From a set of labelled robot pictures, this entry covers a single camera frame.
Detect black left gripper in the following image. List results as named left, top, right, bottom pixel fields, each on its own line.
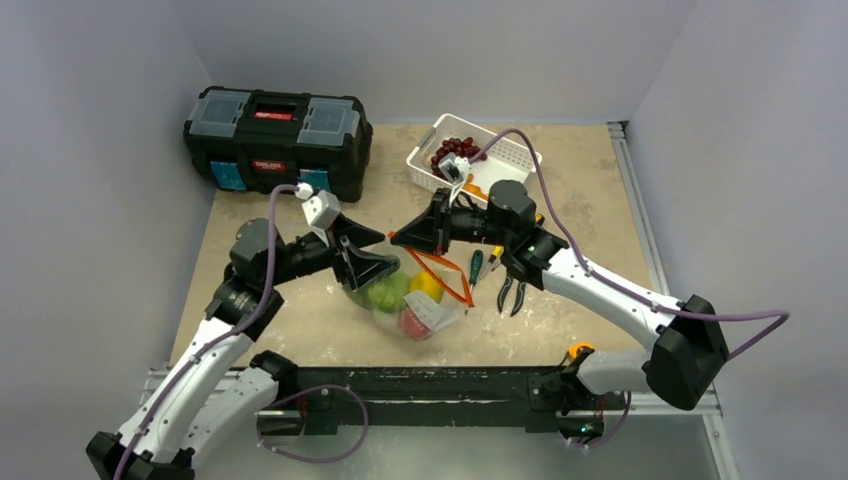
left=264, top=212, right=395, bottom=287

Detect green cabbage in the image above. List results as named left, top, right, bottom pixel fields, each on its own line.
left=366, top=271, right=410, bottom=314

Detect clear zip top bag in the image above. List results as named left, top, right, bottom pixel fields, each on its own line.
left=344, top=240, right=475, bottom=340

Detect pink peach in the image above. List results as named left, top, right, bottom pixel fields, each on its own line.
left=398, top=308, right=432, bottom=341

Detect dark green cucumber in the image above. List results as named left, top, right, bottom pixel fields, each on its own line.
left=380, top=255, right=400, bottom=275

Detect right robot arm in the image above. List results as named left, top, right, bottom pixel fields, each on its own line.
left=390, top=180, right=729, bottom=410

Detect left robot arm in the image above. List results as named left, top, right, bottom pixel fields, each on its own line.
left=86, top=214, right=400, bottom=479

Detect orange fruit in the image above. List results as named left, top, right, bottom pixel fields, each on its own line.
left=463, top=174, right=488, bottom=201

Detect red grape bunch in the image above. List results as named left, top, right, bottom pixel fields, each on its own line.
left=428, top=137, right=481, bottom=178

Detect black pliers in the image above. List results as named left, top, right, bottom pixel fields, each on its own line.
left=496, top=274, right=527, bottom=317

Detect white plastic basket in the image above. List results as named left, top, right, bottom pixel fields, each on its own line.
left=406, top=113, right=536, bottom=207

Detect black plastic toolbox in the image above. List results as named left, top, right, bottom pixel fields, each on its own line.
left=183, top=86, right=373, bottom=203

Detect yellow tape measure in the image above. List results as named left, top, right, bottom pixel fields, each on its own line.
left=566, top=342, right=595, bottom=362

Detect green handled screwdriver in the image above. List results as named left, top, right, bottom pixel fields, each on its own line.
left=468, top=249, right=484, bottom=289

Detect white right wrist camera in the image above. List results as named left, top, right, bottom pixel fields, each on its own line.
left=438, top=153, right=471, bottom=204

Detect yellow handled screwdriver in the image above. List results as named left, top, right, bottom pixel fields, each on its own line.
left=485, top=245, right=504, bottom=270

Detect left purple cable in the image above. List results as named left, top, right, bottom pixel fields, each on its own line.
left=113, top=184, right=313, bottom=480

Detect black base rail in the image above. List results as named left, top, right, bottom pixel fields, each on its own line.
left=284, top=366, right=625, bottom=439

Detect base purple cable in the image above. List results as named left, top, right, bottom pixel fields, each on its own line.
left=256, top=385, right=369, bottom=464

